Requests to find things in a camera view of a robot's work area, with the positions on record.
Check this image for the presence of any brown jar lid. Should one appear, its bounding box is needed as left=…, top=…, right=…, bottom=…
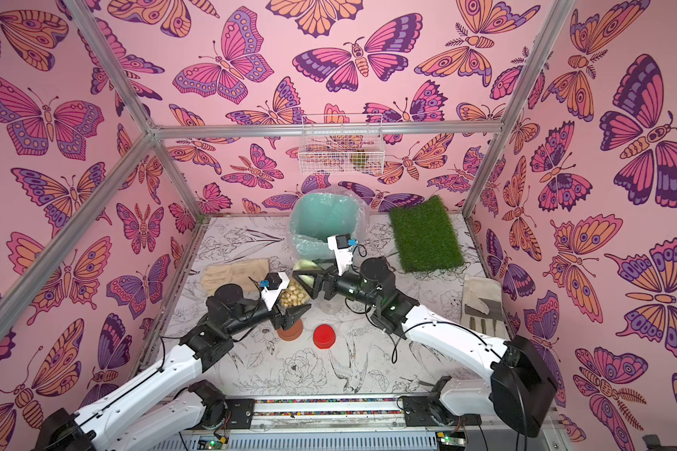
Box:
left=276, top=319, right=304, bottom=342

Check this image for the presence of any green lid peanut jar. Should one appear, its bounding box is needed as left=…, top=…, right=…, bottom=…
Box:
left=279, top=280, right=310, bottom=309

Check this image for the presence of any red jar lid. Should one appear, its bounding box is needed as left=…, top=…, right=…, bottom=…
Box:
left=312, top=324, right=337, bottom=350

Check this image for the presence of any red lid peanut jar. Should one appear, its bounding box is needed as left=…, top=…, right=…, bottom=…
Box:
left=318, top=300, right=344, bottom=316

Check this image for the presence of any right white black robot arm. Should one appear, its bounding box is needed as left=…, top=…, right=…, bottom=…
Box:
left=293, top=257, right=559, bottom=438

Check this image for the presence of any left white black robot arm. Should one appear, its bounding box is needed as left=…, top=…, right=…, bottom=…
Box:
left=35, top=284, right=311, bottom=450

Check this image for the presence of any left beige cloth glove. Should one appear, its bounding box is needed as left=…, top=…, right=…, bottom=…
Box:
left=199, top=259, right=270, bottom=295

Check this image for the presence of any beige cloth glove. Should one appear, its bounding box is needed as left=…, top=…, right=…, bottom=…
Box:
left=460, top=275, right=510, bottom=339
left=199, top=259, right=270, bottom=295

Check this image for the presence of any mint green trash bin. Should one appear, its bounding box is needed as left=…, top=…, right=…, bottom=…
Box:
left=288, top=192, right=363, bottom=266

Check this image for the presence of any clear plastic bin liner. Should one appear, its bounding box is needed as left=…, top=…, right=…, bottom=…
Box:
left=284, top=187, right=369, bottom=272

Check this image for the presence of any green artificial grass mat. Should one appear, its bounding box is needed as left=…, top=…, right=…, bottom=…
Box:
left=389, top=195, right=464, bottom=272

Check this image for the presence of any green object in basket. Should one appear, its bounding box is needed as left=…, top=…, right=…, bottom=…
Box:
left=349, top=150, right=368, bottom=171

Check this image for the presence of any right beige cloth glove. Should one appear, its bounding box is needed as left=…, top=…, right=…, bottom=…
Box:
left=460, top=275, right=510, bottom=339

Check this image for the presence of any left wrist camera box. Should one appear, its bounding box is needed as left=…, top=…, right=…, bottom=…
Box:
left=259, top=272, right=290, bottom=310

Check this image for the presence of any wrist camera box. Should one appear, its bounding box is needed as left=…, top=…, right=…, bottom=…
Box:
left=259, top=272, right=290, bottom=310
left=327, top=234, right=358, bottom=276

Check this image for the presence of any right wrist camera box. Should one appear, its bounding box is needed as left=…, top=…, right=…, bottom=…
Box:
left=327, top=234, right=358, bottom=276

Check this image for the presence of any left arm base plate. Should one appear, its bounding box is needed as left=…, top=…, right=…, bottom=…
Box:
left=200, top=398, right=256, bottom=430

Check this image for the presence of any white wire wall basket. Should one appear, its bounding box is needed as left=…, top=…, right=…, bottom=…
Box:
left=295, top=113, right=386, bottom=177

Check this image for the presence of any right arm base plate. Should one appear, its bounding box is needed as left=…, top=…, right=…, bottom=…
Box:
left=397, top=396, right=483, bottom=428

